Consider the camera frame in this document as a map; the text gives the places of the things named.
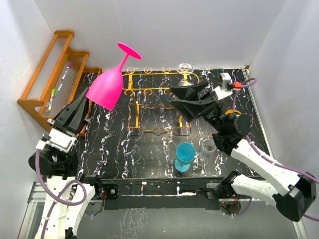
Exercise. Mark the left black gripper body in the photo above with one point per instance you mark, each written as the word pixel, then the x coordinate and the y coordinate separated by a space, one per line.
pixel 65 129

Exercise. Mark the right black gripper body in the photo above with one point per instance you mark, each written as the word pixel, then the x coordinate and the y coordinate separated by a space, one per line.
pixel 213 115

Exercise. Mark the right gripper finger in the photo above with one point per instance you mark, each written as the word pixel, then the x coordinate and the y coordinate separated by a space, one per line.
pixel 190 93
pixel 187 109

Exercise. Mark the clear flute glass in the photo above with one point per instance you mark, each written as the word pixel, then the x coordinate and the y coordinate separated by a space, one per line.
pixel 185 69

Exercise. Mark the pink plastic wine glass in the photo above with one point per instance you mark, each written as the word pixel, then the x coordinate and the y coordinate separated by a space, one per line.
pixel 107 87

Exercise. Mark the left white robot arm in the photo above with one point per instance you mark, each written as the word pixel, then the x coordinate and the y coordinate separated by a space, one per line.
pixel 55 163

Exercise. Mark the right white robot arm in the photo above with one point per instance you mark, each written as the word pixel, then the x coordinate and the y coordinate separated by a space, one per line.
pixel 292 192

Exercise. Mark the orange plastic wine glass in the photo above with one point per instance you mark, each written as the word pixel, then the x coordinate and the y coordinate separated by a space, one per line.
pixel 231 112

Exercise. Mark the clear grey wine glass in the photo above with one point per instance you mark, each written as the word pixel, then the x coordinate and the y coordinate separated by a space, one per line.
pixel 206 152

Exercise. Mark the blue plastic wine glass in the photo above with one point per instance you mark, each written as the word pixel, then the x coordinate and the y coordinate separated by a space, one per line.
pixel 185 153

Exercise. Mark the green capped marker pen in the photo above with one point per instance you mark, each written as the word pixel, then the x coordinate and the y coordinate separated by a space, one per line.
pixel 51 100

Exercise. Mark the orange wooden stepped shelf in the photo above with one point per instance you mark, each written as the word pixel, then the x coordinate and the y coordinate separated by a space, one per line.
pixel 48 74

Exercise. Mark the pink capped marker pen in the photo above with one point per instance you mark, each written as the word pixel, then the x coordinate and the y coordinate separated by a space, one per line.
pixel 65 72

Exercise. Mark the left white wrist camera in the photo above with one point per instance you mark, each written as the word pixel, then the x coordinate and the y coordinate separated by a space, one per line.
pixel 58 140

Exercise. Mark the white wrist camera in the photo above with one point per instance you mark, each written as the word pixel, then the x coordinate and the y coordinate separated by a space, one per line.
pixel 226 88
pixel 58 140

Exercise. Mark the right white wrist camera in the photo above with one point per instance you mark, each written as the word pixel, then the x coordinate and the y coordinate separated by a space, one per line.
pixel 226 88

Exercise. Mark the gold wire wine glass rack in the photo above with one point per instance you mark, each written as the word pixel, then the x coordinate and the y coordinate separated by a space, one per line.
pixel 149 107

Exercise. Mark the black table front rail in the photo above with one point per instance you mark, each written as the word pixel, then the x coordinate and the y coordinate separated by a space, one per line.
pixel 168 193

